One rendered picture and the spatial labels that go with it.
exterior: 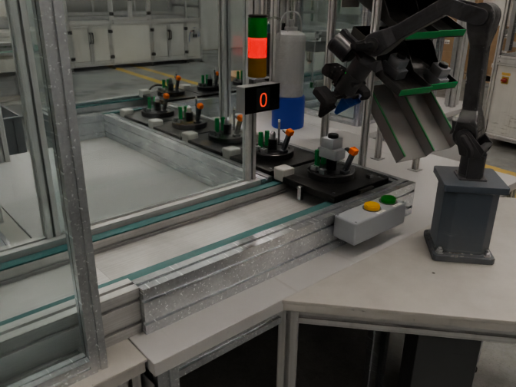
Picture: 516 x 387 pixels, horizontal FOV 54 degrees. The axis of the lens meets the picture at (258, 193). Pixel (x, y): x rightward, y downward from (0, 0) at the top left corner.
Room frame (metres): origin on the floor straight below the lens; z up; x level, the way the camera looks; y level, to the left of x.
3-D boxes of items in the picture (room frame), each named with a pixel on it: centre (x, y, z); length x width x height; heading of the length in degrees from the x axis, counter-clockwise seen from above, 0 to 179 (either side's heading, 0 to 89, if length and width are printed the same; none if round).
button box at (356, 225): (1.18, -0.29, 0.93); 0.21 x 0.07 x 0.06; 131
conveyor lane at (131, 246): (1.22, 0.03, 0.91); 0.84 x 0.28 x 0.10; 131
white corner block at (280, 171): (1.41, -0.08, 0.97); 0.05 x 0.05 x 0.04; 41
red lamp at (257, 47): (1.36, 0.01, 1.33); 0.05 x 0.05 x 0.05
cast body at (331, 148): (1.41, -0.21, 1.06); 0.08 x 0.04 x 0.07; 41
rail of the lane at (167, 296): (1.10, -0.11, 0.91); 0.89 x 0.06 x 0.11; 131
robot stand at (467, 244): (1.15, -0.52, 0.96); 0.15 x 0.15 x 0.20; 82
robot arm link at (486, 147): (1.15, -0.51, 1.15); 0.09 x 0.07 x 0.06; 144
